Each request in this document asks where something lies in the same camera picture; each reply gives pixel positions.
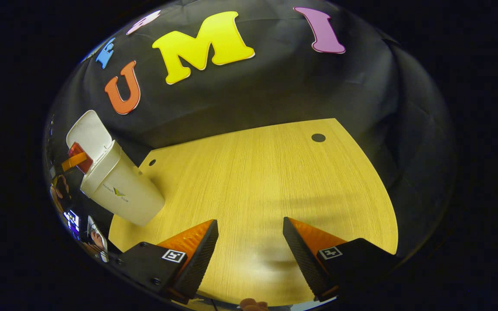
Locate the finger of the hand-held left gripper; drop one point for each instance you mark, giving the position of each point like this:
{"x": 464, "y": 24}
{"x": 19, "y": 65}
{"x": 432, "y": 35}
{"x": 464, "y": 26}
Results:
{"x": 74, "y": 161}

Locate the wooden desktop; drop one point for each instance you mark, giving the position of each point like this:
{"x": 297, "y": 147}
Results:
{"x": 266, "y": 185}

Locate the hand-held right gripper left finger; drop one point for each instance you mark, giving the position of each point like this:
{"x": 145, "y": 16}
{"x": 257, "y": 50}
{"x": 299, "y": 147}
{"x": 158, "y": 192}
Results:
{"x": 197, "y": 259}

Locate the computer monitor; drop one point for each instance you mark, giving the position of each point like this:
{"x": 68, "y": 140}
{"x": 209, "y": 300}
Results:
{"x": 72, "y": 219}

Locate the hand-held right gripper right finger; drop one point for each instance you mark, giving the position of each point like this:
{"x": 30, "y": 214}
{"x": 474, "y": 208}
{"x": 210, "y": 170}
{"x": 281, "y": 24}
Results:
{"x": 303, "y": 259}

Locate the black backdrop cloth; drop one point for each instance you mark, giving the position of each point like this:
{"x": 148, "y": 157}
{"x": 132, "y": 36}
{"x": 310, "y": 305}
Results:
{"x": 253, "y": 90}

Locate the white side table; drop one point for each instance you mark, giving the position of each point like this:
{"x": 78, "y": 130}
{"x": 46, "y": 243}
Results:
{"x": 92, "y": 222}

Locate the white desktop garbage bin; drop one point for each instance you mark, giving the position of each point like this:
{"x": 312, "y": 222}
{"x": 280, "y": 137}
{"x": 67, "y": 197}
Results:
{"x": 119, "y": 190}

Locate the red pop can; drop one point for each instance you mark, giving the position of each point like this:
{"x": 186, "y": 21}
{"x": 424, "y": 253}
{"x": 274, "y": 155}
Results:
{"x": 78, "y": 151}

